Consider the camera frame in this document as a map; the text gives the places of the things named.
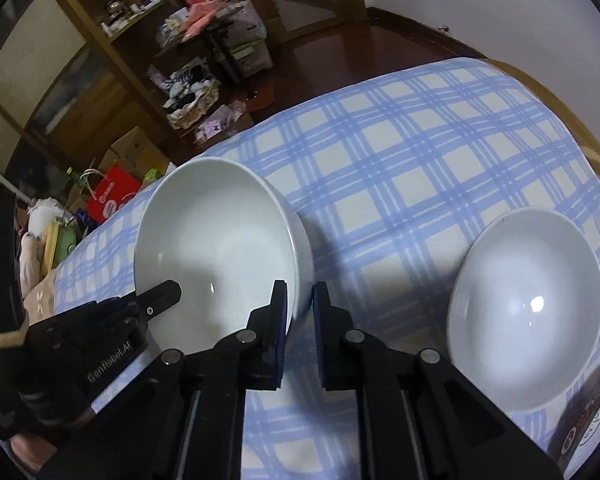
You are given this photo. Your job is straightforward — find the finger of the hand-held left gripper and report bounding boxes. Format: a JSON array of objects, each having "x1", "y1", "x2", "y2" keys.
[{"x1": 135, "y1": 280, "x2": 183, "y2": 319}]

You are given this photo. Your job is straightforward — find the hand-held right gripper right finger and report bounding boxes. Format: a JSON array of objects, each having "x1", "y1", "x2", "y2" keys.
[{"x1": 314, "y1": 281, "x2": 565, "y2": 480}]

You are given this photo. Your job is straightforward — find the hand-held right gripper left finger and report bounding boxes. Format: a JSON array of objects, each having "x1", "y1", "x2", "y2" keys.
[{"x1": 42, "y1": 280, "x2": 289, "y2": 480}]

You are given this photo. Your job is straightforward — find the large white bowl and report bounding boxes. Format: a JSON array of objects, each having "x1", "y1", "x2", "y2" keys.
[{"x1": 132, "y1": 157, "x2": 315, "y2": 356}]

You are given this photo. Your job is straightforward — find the small white bowl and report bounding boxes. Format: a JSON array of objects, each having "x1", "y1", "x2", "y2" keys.
[{"x1": 447, "y1": 208, "x2": 600, "y2": 411}]

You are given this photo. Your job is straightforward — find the person's left hand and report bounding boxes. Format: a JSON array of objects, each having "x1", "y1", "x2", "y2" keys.
[{"x1": 7, "y1": 432, "x2": 61, "y2": 463}]

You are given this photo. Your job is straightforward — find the brown flower print blanket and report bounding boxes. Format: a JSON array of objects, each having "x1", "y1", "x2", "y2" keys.
[{"x1": 21, "y1": 265, "x2": 62, "y2": 318}]

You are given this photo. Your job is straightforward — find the yellow green pad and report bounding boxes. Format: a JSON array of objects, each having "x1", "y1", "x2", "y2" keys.
[{"x1": 44, "y1": 220, "x2": 79, "y2": 272}]

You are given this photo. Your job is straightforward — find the red paper bag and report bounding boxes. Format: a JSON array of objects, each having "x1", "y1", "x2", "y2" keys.
[{"x1": 86, "y1": 165, "x2": 142, "y2": 224}]

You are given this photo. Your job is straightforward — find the dark panel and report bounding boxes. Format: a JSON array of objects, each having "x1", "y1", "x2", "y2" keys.
[{"x1": 0, "y1": 200, "x2": 27, "y2": 336}]

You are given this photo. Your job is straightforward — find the white plush toy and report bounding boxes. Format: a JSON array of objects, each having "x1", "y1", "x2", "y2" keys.
[{"x1": 19, "y1": 197, "x2": 76, "y2": 301}]

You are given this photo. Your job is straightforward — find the cardboard box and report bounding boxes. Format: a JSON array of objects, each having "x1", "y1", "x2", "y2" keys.
[{"x1": 99, "y1": 126, "x2": 172, "y2": 187}]

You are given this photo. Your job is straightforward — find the pink packet bundle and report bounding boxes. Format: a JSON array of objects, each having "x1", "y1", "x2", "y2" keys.
[{"x1": 195, "y1": 104, "x2": 247, "y2": 142}]

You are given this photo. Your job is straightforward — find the blue plaid blanket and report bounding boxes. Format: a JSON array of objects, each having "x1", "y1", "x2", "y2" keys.
[{"x1": 52, "y1": 55, "x2": 600, "y2": 480}]

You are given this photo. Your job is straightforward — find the wicker basket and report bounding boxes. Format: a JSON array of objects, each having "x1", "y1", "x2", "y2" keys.
[{"x1": 161, "y1": 79, "x2": 222, "y2": 129}]

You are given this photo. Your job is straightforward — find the wooden shelf unit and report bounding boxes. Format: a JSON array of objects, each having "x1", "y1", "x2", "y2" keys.
[{"x1": 40, "y1": 0, "x2": 281, "y2": 153}]

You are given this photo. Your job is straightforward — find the black folding stand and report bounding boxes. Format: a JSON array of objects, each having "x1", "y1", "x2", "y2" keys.
[{"x1": 207, "y1": 20, "x2": 247, "y2": 87}]

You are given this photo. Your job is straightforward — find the pale storage box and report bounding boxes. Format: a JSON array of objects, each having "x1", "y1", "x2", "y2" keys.
[{"x1": 227, "y1": 0, "x2": 274, "y2": 78}]

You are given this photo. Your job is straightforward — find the large red patterned bowl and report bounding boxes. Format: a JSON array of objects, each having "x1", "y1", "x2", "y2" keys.
[{"x1": 550, "y1": 360, "x2": 600, "y2": 466}]

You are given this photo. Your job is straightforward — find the wooden glass cabinet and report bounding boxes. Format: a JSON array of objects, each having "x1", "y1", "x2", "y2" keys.
[{"x1": 0, "y1": 0, "x2": 112, "y2": 161}]

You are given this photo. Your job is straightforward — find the pink bags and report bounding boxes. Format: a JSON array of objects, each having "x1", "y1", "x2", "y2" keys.
[{"x1": 180, "y1": 2, "x2": 222, "y2": 41}]

